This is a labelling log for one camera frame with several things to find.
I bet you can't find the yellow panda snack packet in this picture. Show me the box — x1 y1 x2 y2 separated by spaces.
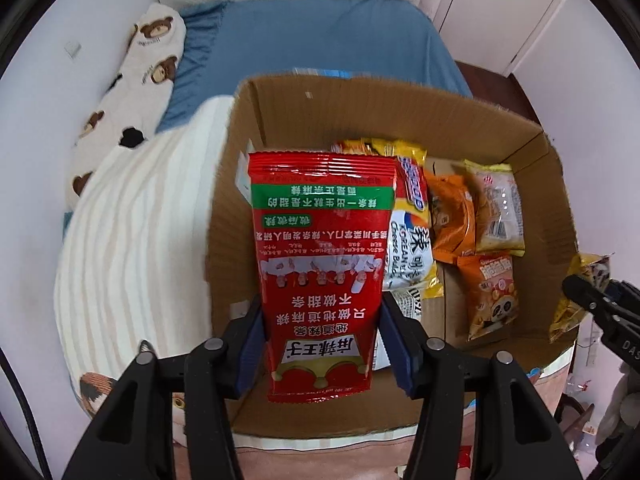
549 252 611 342

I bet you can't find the white wafer packet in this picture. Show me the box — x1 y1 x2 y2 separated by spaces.
234 152 252 205

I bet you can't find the grey white snack packet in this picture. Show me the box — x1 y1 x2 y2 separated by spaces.
378 292 424 377

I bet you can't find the striped cream blanket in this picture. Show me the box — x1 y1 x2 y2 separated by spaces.
53 96 234 398

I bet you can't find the bear pattern long pillow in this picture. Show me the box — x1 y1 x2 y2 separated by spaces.
65 3 186 210

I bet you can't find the white door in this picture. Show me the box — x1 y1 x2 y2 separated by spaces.
434 0 562 76

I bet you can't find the korean noodle packet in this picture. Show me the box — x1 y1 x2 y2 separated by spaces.
331 139 444 299

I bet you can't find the red spicy strip packet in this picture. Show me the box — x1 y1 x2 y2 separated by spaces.
247 151 398 403

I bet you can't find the pink cake packet yellow edge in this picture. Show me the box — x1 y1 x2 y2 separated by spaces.
463 160 526 257

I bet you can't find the blue bed sheet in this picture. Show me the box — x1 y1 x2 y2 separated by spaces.
62 0 474 236

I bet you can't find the cardboard box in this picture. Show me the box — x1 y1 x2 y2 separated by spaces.
204 72 582 438

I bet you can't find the orange panda biscuit packet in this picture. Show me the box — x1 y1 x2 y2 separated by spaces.
457 252 518 341

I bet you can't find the orange snack packet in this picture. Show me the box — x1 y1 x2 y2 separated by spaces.
425 174 476 264

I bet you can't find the black cable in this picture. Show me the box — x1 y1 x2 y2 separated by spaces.
0 346 54 480

